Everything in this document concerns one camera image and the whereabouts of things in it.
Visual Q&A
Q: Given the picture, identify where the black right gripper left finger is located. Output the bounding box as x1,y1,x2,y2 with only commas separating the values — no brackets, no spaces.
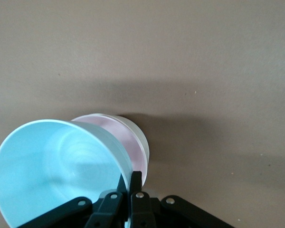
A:
17,173,128,228

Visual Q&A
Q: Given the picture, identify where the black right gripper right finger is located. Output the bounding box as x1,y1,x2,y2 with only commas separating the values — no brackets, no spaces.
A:
129,170,236,228

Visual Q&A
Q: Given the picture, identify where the pink bowl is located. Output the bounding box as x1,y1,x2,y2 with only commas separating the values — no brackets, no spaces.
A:
71,114,150,189

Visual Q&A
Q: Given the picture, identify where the light blue bowl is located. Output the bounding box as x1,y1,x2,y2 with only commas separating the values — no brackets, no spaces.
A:
0,119,134,228

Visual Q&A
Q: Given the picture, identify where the white bowl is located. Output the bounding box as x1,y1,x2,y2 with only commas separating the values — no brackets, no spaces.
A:
113,114,151,167

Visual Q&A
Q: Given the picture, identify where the brown table cloth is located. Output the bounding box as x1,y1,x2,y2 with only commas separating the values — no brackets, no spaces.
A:
0,0,285,228

